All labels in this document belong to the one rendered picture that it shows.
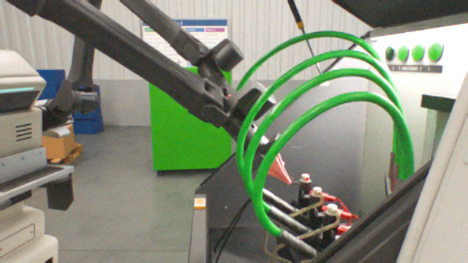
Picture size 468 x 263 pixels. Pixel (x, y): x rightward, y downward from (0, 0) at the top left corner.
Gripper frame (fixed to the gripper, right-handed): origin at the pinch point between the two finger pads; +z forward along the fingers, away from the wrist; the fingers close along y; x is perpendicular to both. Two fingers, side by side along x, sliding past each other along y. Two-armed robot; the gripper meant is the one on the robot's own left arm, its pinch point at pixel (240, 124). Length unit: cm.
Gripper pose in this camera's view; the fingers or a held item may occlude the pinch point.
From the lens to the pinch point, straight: 82.9
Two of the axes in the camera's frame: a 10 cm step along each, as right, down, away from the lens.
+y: 5.9, 0.4, 8.1
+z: 4.6, 8.0, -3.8
